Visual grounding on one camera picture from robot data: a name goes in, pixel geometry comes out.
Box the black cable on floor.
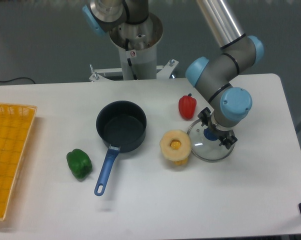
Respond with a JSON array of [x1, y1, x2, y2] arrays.
[[0, 76, 37, 84]]

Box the glass lid blue knob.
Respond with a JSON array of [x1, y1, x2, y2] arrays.
[[187, 119, 236, 163]]

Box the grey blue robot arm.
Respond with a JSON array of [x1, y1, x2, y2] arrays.
[[82, 0, 264, 149]]

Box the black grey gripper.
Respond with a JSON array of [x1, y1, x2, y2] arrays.
[[197, 107, 238, 149]]

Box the red bell pepper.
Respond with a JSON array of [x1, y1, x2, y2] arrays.
[[178, 93, 197, 120]]

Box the green bell pepper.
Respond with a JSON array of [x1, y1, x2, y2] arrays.
[[66, 148, 93, 180]]

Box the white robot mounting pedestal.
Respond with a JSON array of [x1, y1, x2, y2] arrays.
[[88, 12, 179, 83]]

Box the black cable on pedestal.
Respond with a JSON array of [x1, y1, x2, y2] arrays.
[[124, 37, 139, 81]]

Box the dark pot blue handle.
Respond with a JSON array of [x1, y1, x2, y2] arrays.
[[94, 100, 147, 196]]

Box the yellow plastic basket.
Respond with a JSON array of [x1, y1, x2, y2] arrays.
[[0, 103, 38, 221]]

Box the yellow pumpkin slice toy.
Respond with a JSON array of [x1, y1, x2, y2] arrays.
[[159, 129, 192, 166]]

